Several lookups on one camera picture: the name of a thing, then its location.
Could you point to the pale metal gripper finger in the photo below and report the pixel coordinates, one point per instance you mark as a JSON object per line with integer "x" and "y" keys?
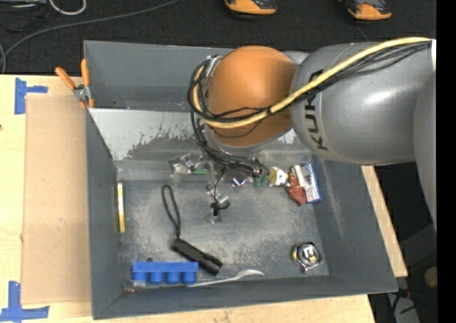
{"x": 218, "y": 204}
{"x": 185, "y": 167}

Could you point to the white and yellow toy figure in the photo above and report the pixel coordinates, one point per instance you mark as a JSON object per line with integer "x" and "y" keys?
{"x": 277, "y": 176}

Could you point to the grey metal bin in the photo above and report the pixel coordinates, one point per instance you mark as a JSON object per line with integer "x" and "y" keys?
{"x": 249, "y": 239}

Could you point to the red-brown toy piece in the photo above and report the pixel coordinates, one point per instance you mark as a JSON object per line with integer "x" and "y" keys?
{"x": 296, "y": 191}

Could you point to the white and blue packet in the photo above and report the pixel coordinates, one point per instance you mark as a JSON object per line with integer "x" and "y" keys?
{"x": 310, "y": 182}

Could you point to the metal spoon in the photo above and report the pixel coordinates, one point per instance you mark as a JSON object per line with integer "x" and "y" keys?
{"x": 246, "y": 273}

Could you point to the yellow flat stick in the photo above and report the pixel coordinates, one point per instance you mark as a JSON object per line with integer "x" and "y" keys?
{"x": 121, "y": 207}

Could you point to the blue block with round pegs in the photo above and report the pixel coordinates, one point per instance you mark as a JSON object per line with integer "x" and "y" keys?
{"x": 164, "y": 267}

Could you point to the silver and yellow tape measure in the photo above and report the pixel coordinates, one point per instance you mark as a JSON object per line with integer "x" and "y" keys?
{"x": 307, "y": 256}

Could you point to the brown cardboard board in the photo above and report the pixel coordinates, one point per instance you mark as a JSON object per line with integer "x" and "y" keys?
{"x": 53, "y": 189}

